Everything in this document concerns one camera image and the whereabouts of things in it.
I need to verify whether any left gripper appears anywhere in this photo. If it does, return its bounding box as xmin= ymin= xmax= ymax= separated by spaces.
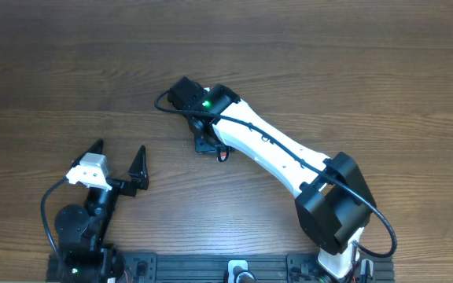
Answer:
xmin=72 ymin=138 xmax=150 ymax=198

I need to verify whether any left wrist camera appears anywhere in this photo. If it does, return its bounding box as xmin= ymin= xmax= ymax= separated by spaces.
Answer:
xmin=65 ymin=152 xmax=113 ymax=192

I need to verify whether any mounting rail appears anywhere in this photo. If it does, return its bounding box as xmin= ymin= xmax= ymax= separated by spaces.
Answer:
xmin=47 ymin=252 xmax=396 ymax=283

